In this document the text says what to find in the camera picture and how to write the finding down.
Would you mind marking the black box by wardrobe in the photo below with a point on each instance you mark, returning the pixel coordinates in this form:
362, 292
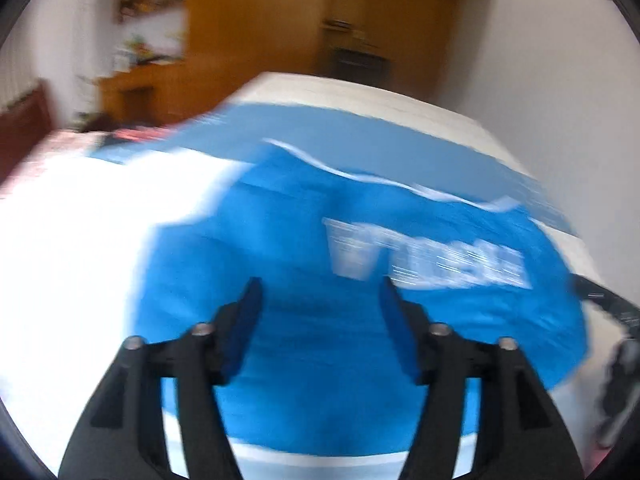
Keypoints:
360, 66

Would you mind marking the wooden desk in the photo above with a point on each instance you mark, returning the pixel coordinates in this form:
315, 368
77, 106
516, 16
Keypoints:
145, 90

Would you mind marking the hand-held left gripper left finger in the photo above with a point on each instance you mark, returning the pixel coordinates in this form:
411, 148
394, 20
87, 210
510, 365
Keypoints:
240, 335

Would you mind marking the blue puffer jacket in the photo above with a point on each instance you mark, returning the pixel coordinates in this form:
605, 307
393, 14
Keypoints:
310, 350

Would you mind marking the pink floral quilt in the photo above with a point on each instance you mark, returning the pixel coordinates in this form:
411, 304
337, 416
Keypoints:
65, 142

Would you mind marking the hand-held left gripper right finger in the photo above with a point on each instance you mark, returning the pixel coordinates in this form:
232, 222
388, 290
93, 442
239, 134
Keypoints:
400, 335

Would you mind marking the wooden wardrobe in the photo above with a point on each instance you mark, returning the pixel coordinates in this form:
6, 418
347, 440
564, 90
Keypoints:
260, 20

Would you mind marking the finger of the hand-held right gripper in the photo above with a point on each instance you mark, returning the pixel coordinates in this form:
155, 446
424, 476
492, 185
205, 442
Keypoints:
610, 300
620, 385

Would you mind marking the dark wooden headboard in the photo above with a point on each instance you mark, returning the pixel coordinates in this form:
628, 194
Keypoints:
22, 125

